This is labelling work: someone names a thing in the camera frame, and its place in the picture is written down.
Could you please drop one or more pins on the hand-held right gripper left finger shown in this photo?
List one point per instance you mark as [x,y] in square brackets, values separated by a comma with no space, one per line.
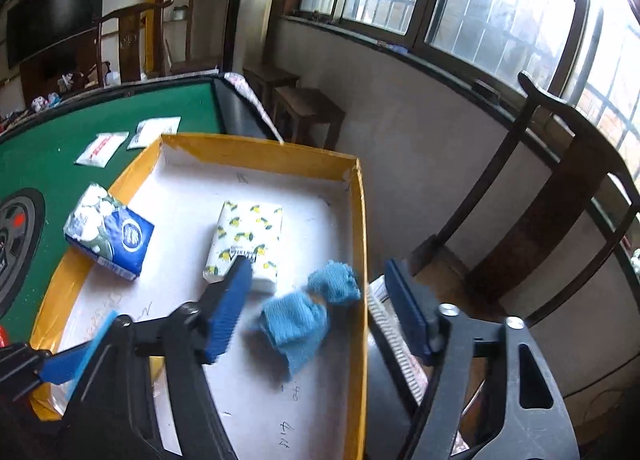
[227,312]

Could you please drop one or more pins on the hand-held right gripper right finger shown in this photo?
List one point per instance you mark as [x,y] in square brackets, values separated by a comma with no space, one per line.
[406,312]

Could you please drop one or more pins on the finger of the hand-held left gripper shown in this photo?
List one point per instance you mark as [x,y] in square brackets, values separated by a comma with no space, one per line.
[97,340]
[65,365]

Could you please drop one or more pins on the blue terry sock bundle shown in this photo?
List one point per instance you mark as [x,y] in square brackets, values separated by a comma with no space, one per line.
[295,325]

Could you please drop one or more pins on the lemon print tissue pack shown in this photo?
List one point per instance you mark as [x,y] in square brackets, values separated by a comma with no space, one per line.
[245,230]

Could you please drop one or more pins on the yellow cardboard box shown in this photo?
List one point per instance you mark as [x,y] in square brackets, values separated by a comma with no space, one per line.
[175,220]

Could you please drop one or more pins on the blue flower print tissue pack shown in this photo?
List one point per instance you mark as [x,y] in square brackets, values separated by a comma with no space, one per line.
[115,235]

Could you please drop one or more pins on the dark wooden armchair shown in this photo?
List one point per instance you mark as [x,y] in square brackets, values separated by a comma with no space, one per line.
[550,200]

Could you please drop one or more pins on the green felt mahjong table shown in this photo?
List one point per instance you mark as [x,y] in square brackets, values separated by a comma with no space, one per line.
[50,155]

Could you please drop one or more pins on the white packet with red label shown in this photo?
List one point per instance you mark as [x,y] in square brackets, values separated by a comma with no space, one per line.
[102,149]

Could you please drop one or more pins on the white paper scraps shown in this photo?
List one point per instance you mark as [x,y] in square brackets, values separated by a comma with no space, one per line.
[155,130]

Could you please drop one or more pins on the small wooden stool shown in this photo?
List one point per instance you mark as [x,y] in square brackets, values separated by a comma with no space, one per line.
[267,80]
[307,110]

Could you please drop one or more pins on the large barred window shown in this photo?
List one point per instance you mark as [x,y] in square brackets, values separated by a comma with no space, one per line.
[490,0]

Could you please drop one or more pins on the black flat television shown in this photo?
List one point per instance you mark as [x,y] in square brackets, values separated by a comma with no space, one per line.
[55,10]

